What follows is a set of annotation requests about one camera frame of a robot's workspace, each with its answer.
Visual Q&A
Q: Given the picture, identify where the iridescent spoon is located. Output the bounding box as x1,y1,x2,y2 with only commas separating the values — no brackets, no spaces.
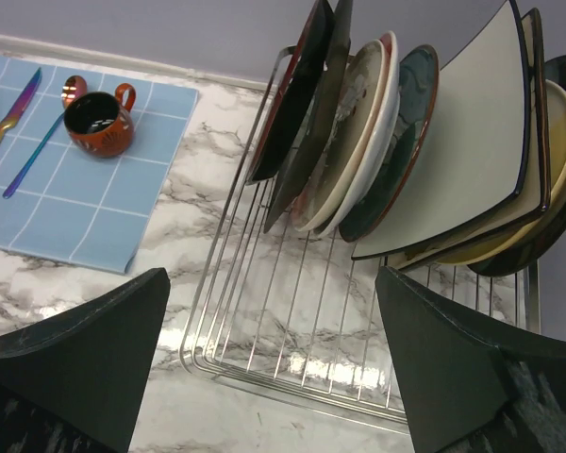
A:
2,75,88,199

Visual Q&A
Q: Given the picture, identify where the blue grid placemat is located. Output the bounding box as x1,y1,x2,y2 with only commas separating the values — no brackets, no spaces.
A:
0,55,199,274

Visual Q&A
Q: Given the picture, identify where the red rimmed round plate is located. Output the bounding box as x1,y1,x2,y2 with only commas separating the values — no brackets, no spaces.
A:
246,1,335,184

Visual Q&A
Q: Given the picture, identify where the orange black mug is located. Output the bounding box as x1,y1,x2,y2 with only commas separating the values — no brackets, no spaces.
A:
63,83,136,158

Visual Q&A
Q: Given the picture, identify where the yellow round plate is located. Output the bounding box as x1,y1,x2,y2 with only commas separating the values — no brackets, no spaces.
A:
436,79,566,265

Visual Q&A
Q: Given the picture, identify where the wire dish rack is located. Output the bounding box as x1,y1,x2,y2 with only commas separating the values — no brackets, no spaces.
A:
178,45,541,433

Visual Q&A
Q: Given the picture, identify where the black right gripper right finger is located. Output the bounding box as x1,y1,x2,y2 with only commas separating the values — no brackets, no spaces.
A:
375,266,566,452

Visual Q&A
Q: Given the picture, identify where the black teal square plate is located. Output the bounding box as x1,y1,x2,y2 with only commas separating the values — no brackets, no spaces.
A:
263,0,353,233

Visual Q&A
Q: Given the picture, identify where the white square plate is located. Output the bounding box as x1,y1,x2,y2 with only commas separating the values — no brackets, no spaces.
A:
352,1,530,260

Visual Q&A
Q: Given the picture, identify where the dark olive round plate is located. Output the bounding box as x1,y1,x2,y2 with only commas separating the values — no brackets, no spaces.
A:
468,55,566,277

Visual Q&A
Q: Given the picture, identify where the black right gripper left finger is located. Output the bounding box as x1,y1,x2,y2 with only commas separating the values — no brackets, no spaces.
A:
0,268,171,452

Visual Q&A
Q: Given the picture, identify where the beige floral round plate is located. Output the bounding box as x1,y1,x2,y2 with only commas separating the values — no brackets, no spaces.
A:
291,39,389,232

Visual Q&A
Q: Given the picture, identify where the cream square dark-rimmed plate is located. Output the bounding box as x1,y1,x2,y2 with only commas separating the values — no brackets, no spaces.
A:
388,8,552,270

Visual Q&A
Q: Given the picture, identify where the dark teal round plate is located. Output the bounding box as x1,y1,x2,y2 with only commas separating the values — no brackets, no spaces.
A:
339,44,440,243

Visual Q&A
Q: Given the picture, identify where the white red rimmed plate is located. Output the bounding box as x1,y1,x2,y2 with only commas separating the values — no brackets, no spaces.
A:
310,31,400,239

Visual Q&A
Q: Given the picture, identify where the iridescent knife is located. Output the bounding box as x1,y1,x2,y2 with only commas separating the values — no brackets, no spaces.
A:
0,68,42,143

